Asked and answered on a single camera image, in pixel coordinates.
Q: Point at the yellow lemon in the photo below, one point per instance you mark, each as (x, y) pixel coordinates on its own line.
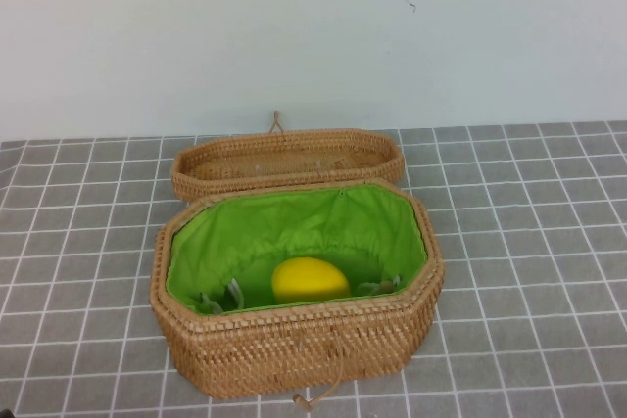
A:
(311, 281)

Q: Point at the green fabric basket liner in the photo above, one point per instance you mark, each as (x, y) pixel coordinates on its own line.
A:
(294, 222)

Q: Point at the woven rattan basket lid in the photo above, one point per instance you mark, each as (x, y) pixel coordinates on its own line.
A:
(210, 183)

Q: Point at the woven rattan basket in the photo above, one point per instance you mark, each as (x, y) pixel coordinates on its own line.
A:
(294, 354)

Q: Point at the grey white-grid tablecloth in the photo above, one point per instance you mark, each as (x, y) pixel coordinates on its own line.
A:
(73, 242)

